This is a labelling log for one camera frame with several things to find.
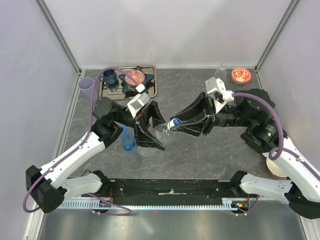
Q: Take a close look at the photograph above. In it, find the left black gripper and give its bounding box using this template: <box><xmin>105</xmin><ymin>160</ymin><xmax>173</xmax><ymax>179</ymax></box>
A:
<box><xmin>114</xmin><ymin>100</ymin><xmax>174</xmax><ymax>150</ymax></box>

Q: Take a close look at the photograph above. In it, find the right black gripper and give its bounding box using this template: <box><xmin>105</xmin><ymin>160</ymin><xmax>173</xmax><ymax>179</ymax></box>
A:
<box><xmin>170</xmin><ymin>91</ymin><xmax>254</xmax><ymax>138</ymax></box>

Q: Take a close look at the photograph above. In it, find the clear bottle blue cap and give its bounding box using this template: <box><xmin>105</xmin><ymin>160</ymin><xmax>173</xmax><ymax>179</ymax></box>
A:
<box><xmin>120</xmin><ymin>124</ymin><xmax>136</xmax><ymax>152</ymax></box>

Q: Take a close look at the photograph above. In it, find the clear bottle green label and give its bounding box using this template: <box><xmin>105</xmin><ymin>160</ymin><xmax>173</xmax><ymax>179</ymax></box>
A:
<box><xmin>214</xmin><ymin>63</ymin><xmax>227</xmax><ymax>81</ymax></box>

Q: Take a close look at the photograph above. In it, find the blue pocari bottle cap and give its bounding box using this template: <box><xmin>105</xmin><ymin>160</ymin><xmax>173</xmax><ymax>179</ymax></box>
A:
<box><xmin>166</xmin><ymin>118</ymin><xmax>181</xmax><ymax>131</ymax></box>

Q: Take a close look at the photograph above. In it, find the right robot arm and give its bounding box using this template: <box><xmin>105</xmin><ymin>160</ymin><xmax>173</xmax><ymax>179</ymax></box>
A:
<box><xmin>171</xmin><ymin>88</ymin><xmax>320</xmax><ymax>220</ymax></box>

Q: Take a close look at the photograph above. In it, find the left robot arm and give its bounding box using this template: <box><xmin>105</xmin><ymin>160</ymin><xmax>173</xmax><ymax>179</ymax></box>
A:
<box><xmin>22</xmin><ymin>94</ymin><xmax>165</xmax><ymax>213</ymax></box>

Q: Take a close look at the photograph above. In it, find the blue star-shaped dish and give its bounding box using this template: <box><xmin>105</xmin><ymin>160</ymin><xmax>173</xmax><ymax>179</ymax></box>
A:
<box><xmin>118</xmin><ymin>66</ymin><xmax>155</xmax><ymax>94</ymax></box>

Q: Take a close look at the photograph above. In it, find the red patterned bowl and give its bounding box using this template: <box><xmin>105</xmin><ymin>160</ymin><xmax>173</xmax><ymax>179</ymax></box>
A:
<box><xmin>124</xmin><ymin>70</ymin><xmax>146</xmax><ymax>86</ymax></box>

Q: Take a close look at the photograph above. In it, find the steel tray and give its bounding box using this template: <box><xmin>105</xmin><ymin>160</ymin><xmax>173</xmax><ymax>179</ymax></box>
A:
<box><xmin>99</xmin><ymin>65</ymin><xmax>158</xmax><ymax>100</ymax></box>

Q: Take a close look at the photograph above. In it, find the orange floral small bowl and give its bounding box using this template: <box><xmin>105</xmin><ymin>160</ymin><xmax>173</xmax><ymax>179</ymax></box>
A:
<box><xmin>231</xmin><ymin>67</ymin><xmax>252</xmax><ymax>85</ymax></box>

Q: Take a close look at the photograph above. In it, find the dark blue mug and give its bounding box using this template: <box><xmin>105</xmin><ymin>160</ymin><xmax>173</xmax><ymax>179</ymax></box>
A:
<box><xmin>99</xmin><ymin>69</ymin><xmax>119</xmax><ymax>88</ymax></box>

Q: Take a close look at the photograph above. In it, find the lilac plastic cup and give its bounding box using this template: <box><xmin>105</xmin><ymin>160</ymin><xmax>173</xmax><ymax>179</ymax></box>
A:
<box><xmin>78</xmin><ymin>77</ymin><xmax>98</xmax><ymax>102</ymax></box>

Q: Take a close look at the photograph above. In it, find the red white bowl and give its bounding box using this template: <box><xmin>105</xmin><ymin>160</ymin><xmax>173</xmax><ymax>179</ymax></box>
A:
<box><xmin>266</xmin><ymin>158</ymin><xmax>288</xmax><ymax>178</ymax></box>

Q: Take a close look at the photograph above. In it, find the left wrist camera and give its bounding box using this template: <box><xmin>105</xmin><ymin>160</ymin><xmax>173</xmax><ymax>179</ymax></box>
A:
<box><xmin>127</xmin><ymin>84</ymin><xmax>150</xmax><ymax>118</ymax></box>

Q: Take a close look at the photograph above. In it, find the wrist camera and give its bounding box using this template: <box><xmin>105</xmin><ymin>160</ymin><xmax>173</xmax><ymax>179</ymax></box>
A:
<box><xmin>205</xmin><ymin>77</ymin><xmax>234</xmax><ymax>114</ymax></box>
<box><xmin>127</xmin><ymin>84</ymin><xmax>150</xmax><ymax>118</ymax></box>

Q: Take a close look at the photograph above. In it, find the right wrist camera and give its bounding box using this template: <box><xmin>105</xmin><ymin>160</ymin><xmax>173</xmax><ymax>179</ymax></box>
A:
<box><xmin>205</xmin><ymin>77</ymin><xmax>234</xmax><ymax>114</ymax></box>

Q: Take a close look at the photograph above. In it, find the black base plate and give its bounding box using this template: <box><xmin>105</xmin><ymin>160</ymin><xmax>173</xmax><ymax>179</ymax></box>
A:
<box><xmin>72</xmin><ymin>177</ymin><xmax>253</xmax><ymax>206</ymax></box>

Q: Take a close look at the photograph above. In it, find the white slotted cable duct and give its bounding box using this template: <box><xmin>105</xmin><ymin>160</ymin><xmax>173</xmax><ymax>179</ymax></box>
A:
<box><xmin>58</xmin><ymin>198</ymin><xmax>239</xmax><ymax>211</ymax></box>

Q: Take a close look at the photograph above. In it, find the right aluminium frame post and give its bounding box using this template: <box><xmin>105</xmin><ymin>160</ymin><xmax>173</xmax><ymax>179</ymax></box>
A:
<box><xmin>254</xmin><ymin>0</ymin><xmax>301</xmax><ymax>71</ymax></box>

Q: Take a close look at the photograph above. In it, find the aluminium frame post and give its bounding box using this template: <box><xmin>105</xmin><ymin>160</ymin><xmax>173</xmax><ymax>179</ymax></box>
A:
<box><xmin>35</xmin><ymin>0</ymin><xmax>82</xmax><ymax>75</ymax></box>
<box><xmin>254</xmin><ymin>0</ymin><xmax>301</xmax><ymax>71</ymax></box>

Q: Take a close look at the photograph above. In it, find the left aluminium frame post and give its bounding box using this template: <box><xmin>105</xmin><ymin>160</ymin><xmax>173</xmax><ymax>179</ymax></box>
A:
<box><xmin>35</xmin><ymin>0</ymin><xmax>82</xmax><ymax>75</ymax></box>

